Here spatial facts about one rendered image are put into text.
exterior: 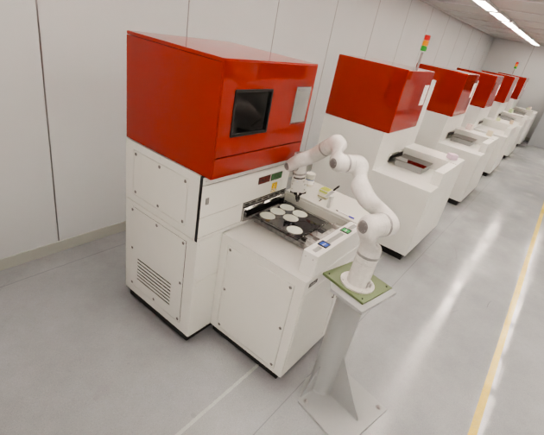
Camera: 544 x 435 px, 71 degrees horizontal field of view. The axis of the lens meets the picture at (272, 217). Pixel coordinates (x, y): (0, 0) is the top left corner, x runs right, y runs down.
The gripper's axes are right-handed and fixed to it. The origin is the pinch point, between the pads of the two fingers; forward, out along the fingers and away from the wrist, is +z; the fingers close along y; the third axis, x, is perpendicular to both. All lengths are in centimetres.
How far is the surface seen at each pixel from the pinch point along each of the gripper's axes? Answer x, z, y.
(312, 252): -61, 4, 13
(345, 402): -75, 99, 41
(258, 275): -55, 27, -17
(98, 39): 46, -90, -152
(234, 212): -30.8, 0.0, -36.5
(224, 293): -43, 52, -40
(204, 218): -53, -5, -49
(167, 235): -42, 14, -76
